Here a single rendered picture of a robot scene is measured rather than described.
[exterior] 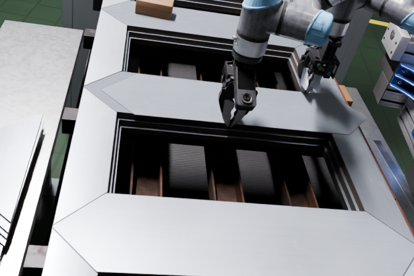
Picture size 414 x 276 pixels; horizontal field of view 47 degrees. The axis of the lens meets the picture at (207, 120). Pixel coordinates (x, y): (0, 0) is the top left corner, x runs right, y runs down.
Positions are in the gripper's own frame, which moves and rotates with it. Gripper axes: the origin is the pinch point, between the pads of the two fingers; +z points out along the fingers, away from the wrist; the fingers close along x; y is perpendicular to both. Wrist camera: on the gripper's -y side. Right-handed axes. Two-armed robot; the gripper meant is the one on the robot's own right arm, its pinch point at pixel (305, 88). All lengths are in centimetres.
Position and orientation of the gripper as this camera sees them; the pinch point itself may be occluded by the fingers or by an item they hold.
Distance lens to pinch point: 141.8
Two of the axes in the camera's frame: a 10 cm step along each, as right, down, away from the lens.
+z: -1.9, 7.7, 6.1
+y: 0.7, 6.3, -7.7
